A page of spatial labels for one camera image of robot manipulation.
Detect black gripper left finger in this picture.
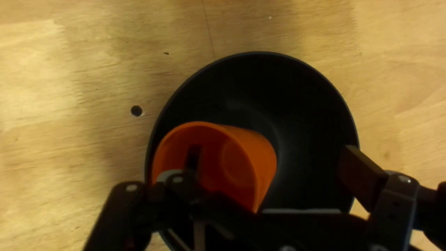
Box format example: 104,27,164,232
82,144,212,251

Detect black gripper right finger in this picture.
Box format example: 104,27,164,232
336,143,446,251

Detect orange plastic cup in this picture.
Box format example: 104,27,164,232
150,119,279,214

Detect black bowl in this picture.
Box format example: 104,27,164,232
143,50,362,251

